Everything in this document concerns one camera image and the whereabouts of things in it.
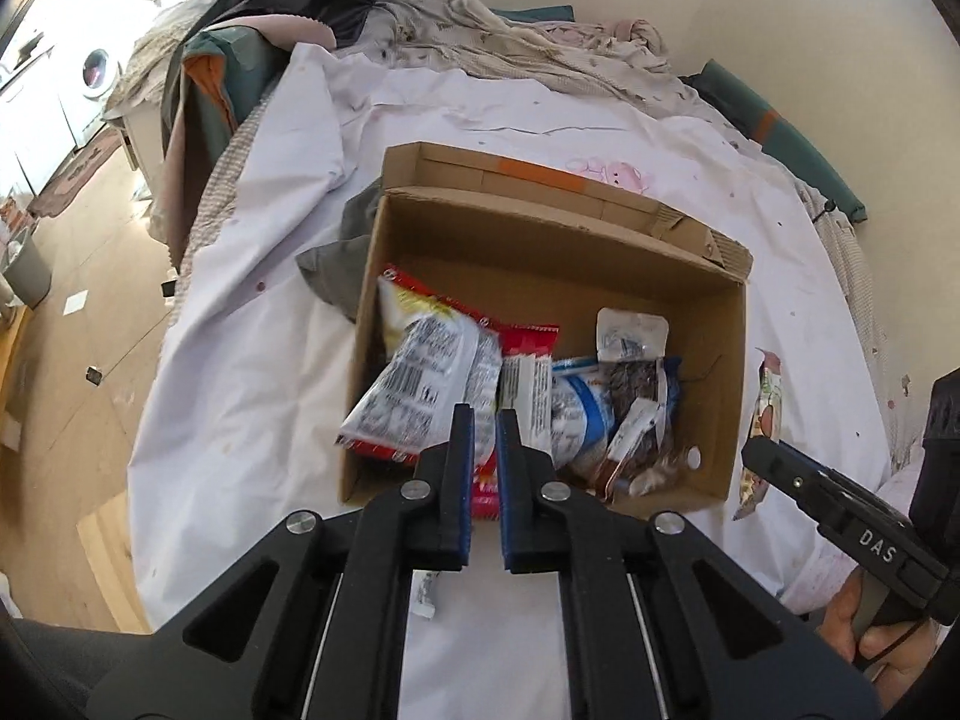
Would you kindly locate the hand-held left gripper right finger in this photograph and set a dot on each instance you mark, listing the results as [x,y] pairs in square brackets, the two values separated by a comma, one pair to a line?
[504,480]

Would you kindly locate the grey trash bin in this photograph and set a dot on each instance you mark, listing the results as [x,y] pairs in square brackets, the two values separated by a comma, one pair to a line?
[30,274]

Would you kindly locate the pink cloth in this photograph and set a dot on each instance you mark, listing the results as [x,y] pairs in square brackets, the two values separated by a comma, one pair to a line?
[637,34]

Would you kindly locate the beige patterned blanket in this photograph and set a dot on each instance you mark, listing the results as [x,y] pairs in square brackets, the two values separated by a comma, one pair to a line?
[510,52]

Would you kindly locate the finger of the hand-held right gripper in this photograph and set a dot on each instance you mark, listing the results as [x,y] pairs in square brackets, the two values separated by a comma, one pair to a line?
[802,484]

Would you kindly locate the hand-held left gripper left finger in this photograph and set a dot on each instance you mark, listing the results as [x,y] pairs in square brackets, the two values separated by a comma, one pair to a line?
[466,465]

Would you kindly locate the red white snack bag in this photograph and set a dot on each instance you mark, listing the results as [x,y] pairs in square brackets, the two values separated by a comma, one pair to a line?
[420,382]

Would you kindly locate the colourful cartoon snack packet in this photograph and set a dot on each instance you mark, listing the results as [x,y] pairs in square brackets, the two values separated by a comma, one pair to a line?
[765,420]

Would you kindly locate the teal pillow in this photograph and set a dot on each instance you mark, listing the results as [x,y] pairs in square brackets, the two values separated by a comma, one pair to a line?
[536,14]

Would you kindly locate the white paper scrap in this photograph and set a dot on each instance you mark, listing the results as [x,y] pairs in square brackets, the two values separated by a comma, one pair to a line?
[76,303]

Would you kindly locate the white washing machine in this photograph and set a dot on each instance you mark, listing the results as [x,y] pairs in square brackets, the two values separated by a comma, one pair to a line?
[96,73]

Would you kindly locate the long teal cushion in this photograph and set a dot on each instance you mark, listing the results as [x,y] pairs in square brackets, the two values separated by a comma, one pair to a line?
[795,142]

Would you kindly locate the beige knit blanket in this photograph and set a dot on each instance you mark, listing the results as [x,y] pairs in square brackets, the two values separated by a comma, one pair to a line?
[150,60]

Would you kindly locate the blue snack packet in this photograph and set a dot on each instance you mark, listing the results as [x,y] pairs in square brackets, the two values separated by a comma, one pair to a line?
[581,412]

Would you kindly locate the grey cloth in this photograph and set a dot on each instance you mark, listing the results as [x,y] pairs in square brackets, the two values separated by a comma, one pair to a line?
[337,270]

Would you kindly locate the white printed snack packet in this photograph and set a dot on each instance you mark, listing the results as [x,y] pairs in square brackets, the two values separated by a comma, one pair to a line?
[424,596]

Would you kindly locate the clear packet of brown snacks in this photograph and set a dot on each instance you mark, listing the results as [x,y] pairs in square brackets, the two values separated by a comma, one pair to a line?
[637,435]
[634,375]

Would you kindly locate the person's right hand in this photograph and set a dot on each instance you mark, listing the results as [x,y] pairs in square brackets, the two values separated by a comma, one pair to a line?
[892,652]

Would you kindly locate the white text snack packet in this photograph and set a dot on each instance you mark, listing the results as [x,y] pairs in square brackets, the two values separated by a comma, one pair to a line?
[525,397]

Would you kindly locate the cardboard box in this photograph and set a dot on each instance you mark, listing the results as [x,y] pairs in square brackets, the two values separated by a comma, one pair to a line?
[525,255]

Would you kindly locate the teal and orange cushion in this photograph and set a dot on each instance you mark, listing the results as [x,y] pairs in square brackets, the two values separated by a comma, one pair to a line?
[240,67]

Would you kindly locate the patterned floor rug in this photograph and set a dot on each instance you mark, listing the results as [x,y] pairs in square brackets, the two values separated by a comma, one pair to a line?
[75,172]

